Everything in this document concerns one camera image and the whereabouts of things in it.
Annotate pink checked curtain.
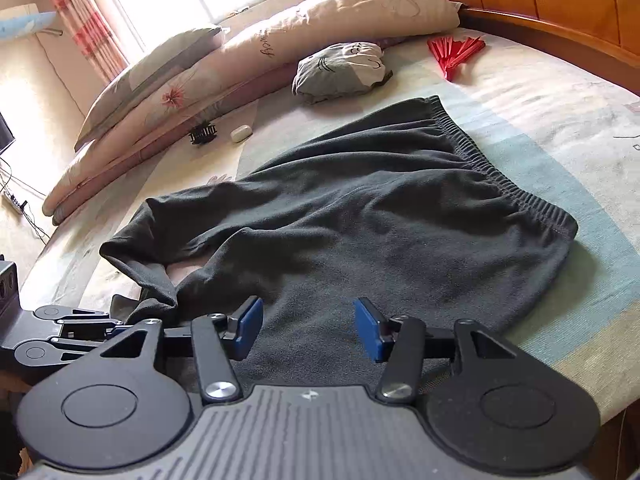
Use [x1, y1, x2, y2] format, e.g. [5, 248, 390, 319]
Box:
[42, 0, 128, 86]

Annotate grey patchwork pillow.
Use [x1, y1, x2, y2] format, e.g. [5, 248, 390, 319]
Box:
[74, 25, 223, 153]

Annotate black wall television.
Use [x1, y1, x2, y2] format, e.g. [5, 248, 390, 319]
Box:
[0, 112, 16, 156]

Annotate red folding fan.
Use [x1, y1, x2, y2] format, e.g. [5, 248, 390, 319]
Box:
[427, 35, 487, 82]

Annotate black wall cable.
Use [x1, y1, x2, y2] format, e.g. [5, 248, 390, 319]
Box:
[0, 157, 51, 246]

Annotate long floral pillow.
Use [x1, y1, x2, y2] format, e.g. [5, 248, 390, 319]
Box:
[42, 0, 461, 226]

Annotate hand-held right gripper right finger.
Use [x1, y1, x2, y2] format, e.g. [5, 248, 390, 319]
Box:
[352, 297, 518, 403]

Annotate grey cat-face cushion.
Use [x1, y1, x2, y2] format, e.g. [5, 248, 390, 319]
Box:
[291, 42, 393, 105]

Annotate dark grey pants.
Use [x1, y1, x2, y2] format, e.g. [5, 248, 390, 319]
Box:
[99, 95, 579, 396]

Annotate black hair claw clip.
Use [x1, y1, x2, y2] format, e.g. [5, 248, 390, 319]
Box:
[189, 120, 218, 146]

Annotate bed with pastel patchwork sheet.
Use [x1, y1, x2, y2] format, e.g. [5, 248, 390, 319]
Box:
[20, 30, 640, 426]

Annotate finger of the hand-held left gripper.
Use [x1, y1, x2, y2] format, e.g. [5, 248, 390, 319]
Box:
[50, 326, 133, 361]
[55, 307, 123, 328]

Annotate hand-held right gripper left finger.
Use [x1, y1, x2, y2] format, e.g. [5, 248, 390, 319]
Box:
[100, 296, 265, 403]

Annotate wall air conditioner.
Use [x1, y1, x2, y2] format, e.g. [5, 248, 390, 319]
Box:
[0, 4, 63, 41]

